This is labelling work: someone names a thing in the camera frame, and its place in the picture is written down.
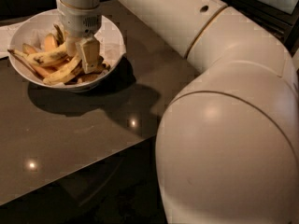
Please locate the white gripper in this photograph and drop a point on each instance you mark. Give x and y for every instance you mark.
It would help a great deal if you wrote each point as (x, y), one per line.
(78, 21)

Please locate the long yellow banana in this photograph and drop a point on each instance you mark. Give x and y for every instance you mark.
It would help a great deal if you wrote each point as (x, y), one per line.
(66, 73)

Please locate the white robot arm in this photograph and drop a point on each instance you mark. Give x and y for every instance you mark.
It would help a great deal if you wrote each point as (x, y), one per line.
(227, 148)

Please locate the orange banana upright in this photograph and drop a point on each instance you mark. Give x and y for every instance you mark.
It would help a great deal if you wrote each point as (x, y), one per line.
(50, 42)

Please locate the small banana right side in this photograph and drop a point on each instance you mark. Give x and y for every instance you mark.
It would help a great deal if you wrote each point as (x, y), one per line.
(102, 68)

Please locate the white paper bowl liner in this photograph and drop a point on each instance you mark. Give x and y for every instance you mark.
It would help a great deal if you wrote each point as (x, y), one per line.
(112, 46)

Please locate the white bowl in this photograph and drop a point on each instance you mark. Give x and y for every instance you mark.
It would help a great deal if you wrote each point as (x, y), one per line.
(26, 72)

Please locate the top spotted yellow banana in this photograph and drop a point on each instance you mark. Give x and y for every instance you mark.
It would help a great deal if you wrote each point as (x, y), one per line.
(50, 58)

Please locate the orange banana left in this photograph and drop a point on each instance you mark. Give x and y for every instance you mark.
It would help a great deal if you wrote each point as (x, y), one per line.
(24, 55)

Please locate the white cloth on table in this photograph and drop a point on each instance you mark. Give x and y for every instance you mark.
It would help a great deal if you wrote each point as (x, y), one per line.
(6, 33)

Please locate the black metal vent grille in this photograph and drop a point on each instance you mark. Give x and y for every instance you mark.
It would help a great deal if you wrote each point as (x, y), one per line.
(279, 17)

